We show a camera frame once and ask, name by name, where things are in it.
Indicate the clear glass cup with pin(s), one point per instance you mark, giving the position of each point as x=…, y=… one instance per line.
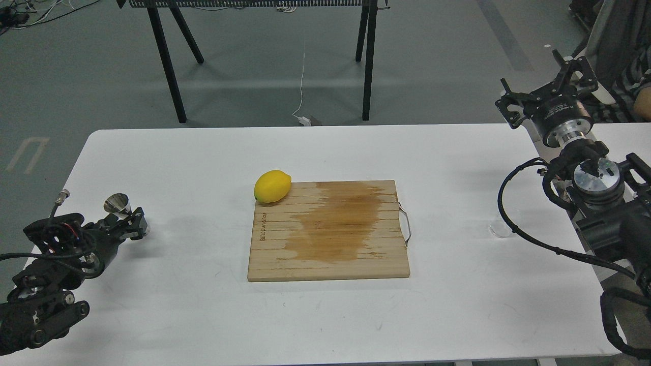
x=499, y=228

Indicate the steel double jigger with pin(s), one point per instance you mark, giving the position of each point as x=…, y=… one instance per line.
x=118, y=204

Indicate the yellow lemon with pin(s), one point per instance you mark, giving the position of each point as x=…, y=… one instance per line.
x=272, y=186

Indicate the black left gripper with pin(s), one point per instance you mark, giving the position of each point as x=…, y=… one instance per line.
x=90, y=247

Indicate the wooden cutting board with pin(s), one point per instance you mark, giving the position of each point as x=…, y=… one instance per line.
x=329, y=230

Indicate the person in striped shirt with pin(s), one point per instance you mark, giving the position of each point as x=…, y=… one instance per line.
x=618, y=52

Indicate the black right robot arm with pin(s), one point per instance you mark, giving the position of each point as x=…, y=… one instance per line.
x=612, y=198

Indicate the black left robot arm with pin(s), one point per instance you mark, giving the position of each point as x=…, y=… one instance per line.
x=42, y=305

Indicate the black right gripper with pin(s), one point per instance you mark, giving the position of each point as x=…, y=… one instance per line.
x=562, y=117

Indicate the black metal table frame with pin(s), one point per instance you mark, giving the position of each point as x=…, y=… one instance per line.
x=365, y=49

